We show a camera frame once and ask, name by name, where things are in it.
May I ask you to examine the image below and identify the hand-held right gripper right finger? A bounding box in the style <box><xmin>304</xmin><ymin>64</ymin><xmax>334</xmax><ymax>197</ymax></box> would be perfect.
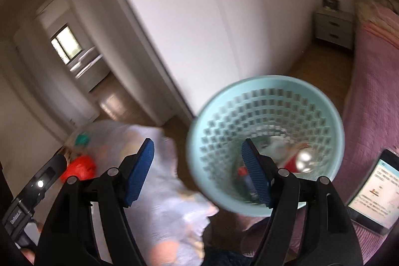
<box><xmin>241</xmin><ymin>138</ymin><xmax>364</xmax><ymax>266</ymax></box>

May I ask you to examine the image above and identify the red plastic bag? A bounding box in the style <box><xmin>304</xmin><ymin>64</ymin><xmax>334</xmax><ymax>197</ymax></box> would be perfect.
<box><xmin>60</xmin><ymin>155</ymin><xmax>97</xmax><ymax>184</ymax></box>

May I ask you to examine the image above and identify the dark framed window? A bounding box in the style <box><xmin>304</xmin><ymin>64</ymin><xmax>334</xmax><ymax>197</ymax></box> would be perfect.
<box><xmin>51</xmin><ymin>23</ymin><xmax>83</xmax><ymax>65</ymax></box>

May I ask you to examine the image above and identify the beige nightstand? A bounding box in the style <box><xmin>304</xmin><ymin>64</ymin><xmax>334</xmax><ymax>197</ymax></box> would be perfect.
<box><xmin>313</xmin><ymin>9</ymin><xmax>355</xmax><ymax>50</ymax></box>

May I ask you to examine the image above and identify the small teal object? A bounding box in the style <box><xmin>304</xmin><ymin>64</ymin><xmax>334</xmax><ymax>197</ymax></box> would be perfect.
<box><xmin>74</xmin><ymin>133</ymin><xmax>92</xmax><ymax>148</ymax></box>

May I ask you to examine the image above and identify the smartphone with lit screen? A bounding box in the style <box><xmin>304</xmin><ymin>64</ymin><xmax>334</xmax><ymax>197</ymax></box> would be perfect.
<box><xmin>347</xmin><ymin>148</ymin><xmax>399</xmax><ymax>235</ymax></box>

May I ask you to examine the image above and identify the pale yellow cloth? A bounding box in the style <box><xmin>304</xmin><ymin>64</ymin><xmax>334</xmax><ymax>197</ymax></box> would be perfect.
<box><xmin>357</xmin><ymin>2</ymin><xmax>384</xmax><ymax>23</ymax></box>

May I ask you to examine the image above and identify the white bed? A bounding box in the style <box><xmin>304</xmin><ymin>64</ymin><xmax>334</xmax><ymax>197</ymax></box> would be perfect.
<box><xmin>69</xmin><ymin>46</ymin><xmax>109</xmax><ymax>92</ymax></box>

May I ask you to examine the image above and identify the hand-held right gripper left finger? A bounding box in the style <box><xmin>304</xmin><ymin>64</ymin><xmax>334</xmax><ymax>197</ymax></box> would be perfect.
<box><xmin>34</xmin><ymin>138</ymin><xmax>155</xmax><ymax>266</ymax></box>

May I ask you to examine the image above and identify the white red bottle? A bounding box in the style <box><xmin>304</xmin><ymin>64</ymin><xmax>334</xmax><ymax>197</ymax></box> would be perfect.
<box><xmin>282</xmin><ymin>146</ymin><xmax>315</xmax><ymax>175</ymax></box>

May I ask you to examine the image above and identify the white wardrobe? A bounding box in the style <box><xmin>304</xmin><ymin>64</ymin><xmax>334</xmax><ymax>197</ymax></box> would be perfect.
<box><xmin>97</xmin><ymin>0</ymin><xmax>353</xmax><ymax>126</ymax></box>

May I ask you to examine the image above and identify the light teal plastic basket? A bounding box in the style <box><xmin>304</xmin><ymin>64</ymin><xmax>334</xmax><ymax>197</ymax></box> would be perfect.
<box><xmin>186</xmin><ymin>75</ymin><xmax>346</xmax><ymax>211</ymax></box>

